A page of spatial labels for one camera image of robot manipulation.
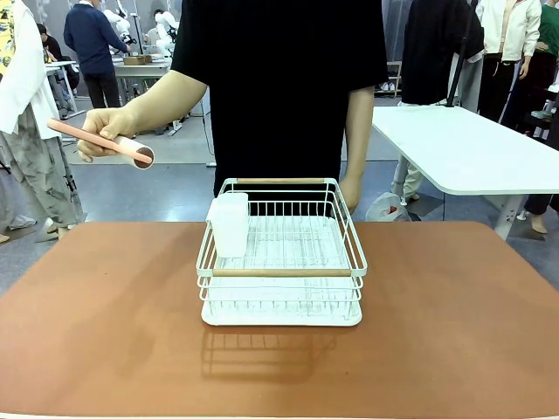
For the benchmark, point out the person left hand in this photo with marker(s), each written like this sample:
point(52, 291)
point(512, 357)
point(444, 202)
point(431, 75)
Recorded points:
point(350, 194)

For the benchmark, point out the person right hand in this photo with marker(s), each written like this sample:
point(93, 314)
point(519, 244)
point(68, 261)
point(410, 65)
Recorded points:
point(107, 124)

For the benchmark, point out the person right forearm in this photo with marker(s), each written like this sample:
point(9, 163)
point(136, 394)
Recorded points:
point(168, 102)

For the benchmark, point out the person left forearm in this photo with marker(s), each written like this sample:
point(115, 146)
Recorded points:
point(359, 131)

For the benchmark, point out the white plastic bag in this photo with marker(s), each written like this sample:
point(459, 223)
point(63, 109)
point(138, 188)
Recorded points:
point(384, 209)

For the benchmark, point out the white background table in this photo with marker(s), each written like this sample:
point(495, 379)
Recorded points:
point(144, 70)

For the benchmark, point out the small white desk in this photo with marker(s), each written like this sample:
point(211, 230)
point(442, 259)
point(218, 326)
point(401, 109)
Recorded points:
point(61, 72)

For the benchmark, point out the cardboard box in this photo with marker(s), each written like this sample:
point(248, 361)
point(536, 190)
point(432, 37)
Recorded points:
point(136, 59)

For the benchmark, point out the bystander in white shirt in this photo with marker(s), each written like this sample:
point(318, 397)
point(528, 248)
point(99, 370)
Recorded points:
point(26, 87)

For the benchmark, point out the bystander in navy sweater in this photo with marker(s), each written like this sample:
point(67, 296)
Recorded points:
point(94, 35)

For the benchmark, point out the seated bystander in black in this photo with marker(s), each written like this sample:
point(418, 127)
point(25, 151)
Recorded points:
point(52, 46)

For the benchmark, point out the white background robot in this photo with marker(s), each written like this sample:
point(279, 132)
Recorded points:
point(165, 30)
point(119, 24)

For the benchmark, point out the shoe rack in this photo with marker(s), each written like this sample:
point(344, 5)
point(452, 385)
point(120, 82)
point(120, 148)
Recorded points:
point(388, 83)

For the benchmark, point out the white plastic cutlery cup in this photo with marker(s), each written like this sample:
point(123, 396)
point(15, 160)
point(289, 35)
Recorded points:
point(229, 227)

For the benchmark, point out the person torso black t-shirt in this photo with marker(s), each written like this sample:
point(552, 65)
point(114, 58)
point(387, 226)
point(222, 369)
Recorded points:
point(279, 87)

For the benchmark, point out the white drip tray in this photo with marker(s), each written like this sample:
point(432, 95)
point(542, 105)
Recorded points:
point(279, 318)

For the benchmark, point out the bystander in black shirt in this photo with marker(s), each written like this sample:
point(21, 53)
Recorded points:
point(430, 48)

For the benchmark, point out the black pole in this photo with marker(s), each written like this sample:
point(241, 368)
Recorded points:
point(462, 52)

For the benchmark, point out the bystander in white jacket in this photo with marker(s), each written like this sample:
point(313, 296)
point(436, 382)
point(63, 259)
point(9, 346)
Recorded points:
point(508, 35)

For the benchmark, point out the bystander in green shirt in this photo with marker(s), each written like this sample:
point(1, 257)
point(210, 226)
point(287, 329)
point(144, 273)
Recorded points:
point(548, 43)

